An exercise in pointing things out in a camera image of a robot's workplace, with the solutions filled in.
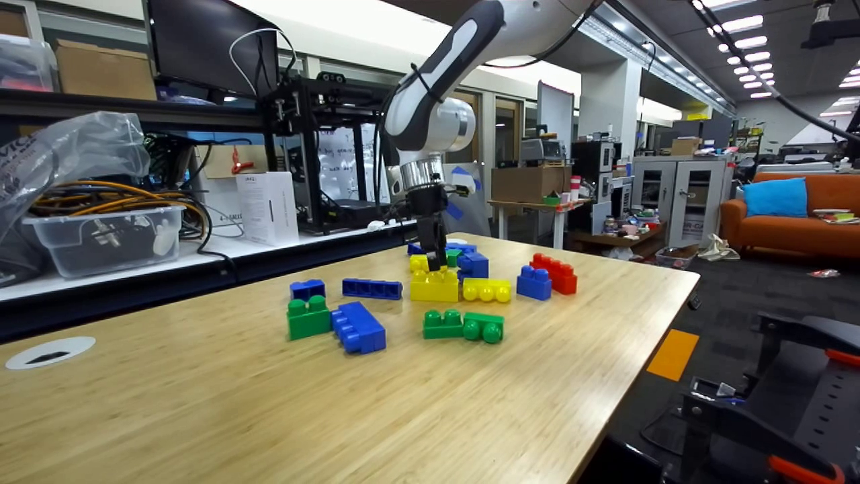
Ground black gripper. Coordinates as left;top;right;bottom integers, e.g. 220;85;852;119
409;183;452;271

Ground small blue block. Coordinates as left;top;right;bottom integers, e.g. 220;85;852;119
288;276;327;304

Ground orange cable bundle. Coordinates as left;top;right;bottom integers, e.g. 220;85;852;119
28;179;184;221

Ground clear panel blue tape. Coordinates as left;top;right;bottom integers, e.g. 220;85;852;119
440;163;495;236

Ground green square block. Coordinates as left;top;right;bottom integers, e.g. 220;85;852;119
285;292;335;343

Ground clear storage box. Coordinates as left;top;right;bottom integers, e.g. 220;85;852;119
0;34;59;97

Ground white table grommet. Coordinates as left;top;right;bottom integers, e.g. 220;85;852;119
3;337;100;374

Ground black 3D printer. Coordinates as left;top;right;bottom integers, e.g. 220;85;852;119
254;72;422;233

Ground blue square block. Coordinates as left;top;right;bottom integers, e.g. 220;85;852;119
513;263;552;304
453;251;491;282

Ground white glass-door cabinet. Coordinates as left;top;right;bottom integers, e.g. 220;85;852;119
628;157;734;252

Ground brown cardboard box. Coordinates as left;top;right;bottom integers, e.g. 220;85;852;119
489;163;575;208
54;38;160;104

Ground long red block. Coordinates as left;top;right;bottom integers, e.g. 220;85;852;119
528;252;581;299

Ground black monitor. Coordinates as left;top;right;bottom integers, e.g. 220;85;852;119
144;0;281;103

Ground orange sofa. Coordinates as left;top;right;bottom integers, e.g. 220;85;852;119
718;170;860;263

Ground light wooden desk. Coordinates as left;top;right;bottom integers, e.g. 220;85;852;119
487;195;597;252

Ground white side bench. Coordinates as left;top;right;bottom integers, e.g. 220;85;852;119
0;214;442;343

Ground long flat blue block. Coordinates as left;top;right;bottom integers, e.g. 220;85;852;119
337;276;406;304

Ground white cardboard box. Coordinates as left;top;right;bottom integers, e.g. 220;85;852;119
234;170;300;247

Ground black stand orange grips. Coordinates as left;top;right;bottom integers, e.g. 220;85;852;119
673;310;860;484

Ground grey standing panel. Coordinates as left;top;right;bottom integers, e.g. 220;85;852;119
535;81;577;166

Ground orange floor marker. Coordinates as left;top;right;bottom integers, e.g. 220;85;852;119
644;329;704;384

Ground clear plastic bin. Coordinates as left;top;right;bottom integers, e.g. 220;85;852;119
20;204;187;282

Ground clear plastic bag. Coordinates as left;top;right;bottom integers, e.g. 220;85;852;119
0;109;153;276

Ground blue pillow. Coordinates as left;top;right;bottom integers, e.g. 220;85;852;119
738;178;812;221

